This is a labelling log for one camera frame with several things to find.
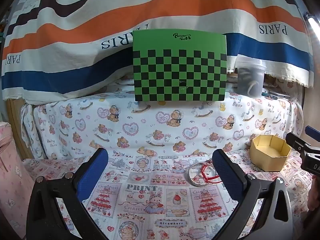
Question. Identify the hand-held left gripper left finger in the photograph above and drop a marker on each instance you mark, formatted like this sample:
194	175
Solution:
92	177

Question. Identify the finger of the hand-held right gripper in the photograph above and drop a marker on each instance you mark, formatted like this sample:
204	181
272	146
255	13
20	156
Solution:
296	141
312	130

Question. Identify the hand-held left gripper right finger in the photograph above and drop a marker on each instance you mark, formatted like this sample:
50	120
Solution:
227	175

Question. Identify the yellow octagonal cardboard box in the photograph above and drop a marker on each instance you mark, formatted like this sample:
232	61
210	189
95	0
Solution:
271	158

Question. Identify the person's right hand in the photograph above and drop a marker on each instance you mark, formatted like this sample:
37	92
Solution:
313	197

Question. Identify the silver bangle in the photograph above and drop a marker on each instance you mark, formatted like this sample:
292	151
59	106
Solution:
191	181

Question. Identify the strawberry patchwork print cloth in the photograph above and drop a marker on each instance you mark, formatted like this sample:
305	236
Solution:
140	192

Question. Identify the clear plastic jar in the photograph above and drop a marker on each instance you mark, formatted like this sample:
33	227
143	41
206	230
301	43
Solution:
251	80

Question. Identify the bear print bedsheet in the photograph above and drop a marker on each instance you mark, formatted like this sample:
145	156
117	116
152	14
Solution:
150	125

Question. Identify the white tube lamp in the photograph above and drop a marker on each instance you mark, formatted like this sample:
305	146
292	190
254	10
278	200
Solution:
312	23

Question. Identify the green black checkerboard board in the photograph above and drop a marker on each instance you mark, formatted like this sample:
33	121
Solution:
180	67

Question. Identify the striped orange blue blanket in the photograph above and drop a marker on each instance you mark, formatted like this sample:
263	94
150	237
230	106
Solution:
175	5

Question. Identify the wooden bed frame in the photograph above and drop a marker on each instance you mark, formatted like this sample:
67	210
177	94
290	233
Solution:
15	120

